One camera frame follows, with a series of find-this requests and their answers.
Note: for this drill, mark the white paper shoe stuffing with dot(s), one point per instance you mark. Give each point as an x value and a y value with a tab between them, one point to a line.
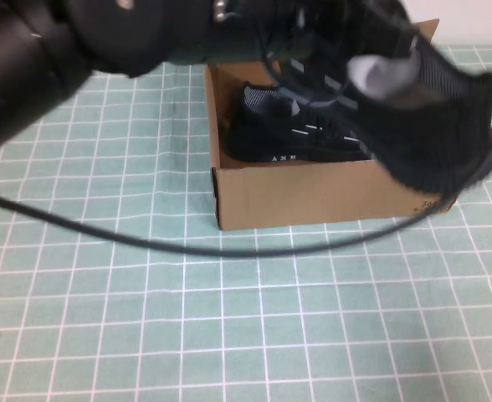
371	75

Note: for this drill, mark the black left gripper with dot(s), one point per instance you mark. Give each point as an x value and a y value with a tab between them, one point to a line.
334	12

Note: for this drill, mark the black knit sneaker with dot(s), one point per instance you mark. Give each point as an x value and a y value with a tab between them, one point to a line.
262	134
438	138

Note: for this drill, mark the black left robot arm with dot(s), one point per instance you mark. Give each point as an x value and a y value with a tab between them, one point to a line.
20	75

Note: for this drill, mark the brown cardboard shoe box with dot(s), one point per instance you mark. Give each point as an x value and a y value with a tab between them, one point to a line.
313	197

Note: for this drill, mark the green white checked tablecloth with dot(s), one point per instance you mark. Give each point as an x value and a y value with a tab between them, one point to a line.
229	314

